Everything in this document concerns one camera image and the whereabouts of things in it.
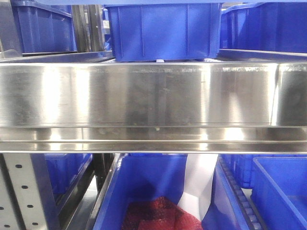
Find white sheet in bin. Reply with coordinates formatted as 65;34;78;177
178;154;218;221

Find perforated grey shelf upright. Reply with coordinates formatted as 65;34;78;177
0;153;60;230

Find blue bin upper right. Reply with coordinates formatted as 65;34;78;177
220;2;307;53

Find blue bin upper middle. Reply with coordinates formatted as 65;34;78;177
107;3;221;62

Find stainless steel shelf beam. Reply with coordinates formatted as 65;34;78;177
0;62;307;154

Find blue bin lower right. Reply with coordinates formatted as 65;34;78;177
251;157;307;230

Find red mesh bag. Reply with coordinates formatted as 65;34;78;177
120;196;202;230

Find blue bin upper left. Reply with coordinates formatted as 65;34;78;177
11;0;77;53

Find blue bin lower middle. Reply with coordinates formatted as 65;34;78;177
94;154;249;230

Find blue bin lower left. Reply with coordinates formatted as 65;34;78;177
45;153;92;196

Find blue bin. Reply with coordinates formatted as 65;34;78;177
220;2;307;53
11;0;77;53
251;157;307;230
45;153;92;196
107;3;221;62
94;154;249;230

